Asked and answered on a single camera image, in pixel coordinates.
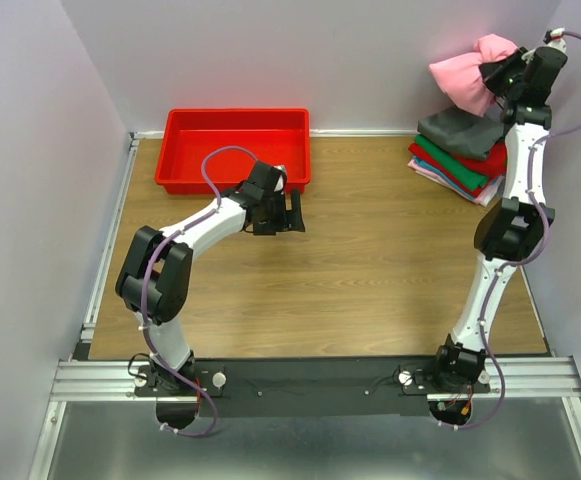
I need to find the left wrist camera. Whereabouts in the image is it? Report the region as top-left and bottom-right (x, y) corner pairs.
(273, 165), (287, 193)

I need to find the blue folded t shirt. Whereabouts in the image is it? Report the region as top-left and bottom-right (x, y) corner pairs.
(411, 156), (472, 195)

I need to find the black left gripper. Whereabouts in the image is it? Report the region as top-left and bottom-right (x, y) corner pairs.
(253, 188), (305, 236)

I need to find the white folded t shirt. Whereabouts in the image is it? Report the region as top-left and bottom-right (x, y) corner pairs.
(473, 176), (505, 207)

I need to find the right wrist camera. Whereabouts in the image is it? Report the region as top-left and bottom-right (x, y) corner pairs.
(543, 27), (567, 53)

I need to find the grey folded t shirt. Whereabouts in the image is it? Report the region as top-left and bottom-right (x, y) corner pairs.
(417, 106), (504, 161)

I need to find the red plastic tray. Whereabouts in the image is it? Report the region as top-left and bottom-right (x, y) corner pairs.
(154, 108), (311, 195)

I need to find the light pink folded t shirt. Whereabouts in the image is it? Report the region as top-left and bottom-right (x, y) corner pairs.
(408, 157), (484, 205)

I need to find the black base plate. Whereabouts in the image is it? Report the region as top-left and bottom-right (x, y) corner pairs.
(132, 356), (490, 426)

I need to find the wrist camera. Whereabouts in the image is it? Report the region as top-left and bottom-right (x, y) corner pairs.
(543, 27), (567, 53)
(273, 165), (287, 193)

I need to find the green folded t shirt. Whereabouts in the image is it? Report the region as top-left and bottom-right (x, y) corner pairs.
(410, 134), (490, 191)

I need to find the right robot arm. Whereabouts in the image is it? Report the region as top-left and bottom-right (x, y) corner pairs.
(429, 42), (567, 392)

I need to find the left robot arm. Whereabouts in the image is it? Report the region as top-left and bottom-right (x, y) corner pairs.
(115, 161), (305, 395)

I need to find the red folded t shirt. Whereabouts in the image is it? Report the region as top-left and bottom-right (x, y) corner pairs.
(421, 147), (507, 195)

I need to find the aluminium frame rail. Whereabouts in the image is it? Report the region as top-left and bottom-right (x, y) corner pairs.
(51, 356), (581, 402)

